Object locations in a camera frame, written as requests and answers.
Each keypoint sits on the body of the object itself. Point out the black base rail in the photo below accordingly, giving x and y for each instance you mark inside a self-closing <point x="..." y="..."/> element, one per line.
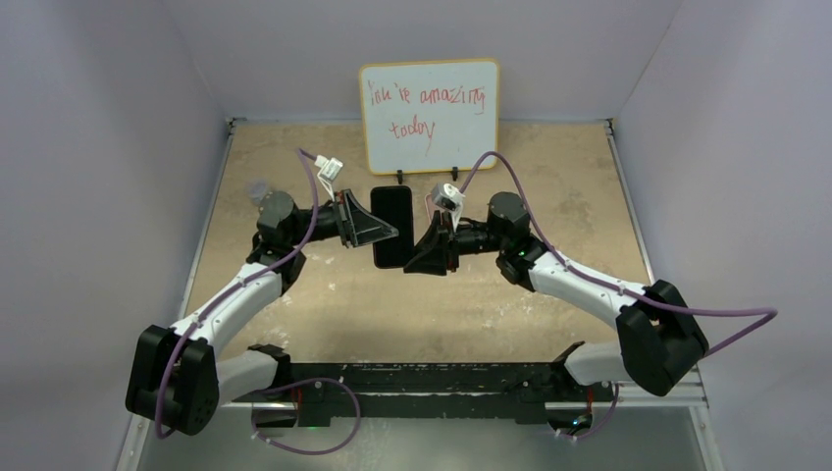
<point x="527" y="393"/>

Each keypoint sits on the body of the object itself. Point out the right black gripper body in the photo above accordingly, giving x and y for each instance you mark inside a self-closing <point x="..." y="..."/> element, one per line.
<point x="477" y="238"/>

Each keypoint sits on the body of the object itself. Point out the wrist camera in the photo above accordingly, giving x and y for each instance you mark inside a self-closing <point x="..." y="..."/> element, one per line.
<point x="328" y="171"/>
<point x="450" y="199"/>

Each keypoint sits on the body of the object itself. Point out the black phone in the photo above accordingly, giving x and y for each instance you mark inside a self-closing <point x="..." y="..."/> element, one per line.
<point x="394" y="205"/>

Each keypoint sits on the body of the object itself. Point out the white board with yellow frame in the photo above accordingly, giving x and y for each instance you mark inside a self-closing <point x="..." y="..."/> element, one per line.
<point x="429" y="116"/>

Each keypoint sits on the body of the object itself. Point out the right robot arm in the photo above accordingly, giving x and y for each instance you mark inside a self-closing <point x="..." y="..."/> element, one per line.
<point x="657" y="344"/>

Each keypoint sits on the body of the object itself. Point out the black whiteboard stand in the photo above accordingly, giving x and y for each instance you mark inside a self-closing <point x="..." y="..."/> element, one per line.
<point x="401" y="175"/>

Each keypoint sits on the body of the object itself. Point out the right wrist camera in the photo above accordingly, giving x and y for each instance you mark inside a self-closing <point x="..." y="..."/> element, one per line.
<point x="450" y="199"/>

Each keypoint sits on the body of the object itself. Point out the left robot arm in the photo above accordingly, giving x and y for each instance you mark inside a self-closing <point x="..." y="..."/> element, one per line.
<point x="176" y="380"/>

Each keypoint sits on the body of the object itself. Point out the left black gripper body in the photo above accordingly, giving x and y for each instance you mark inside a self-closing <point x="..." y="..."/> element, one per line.
<point x="328" y="224"/>

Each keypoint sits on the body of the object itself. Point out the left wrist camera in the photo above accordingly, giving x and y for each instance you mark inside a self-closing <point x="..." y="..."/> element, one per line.
<point x="328" y="171"/>

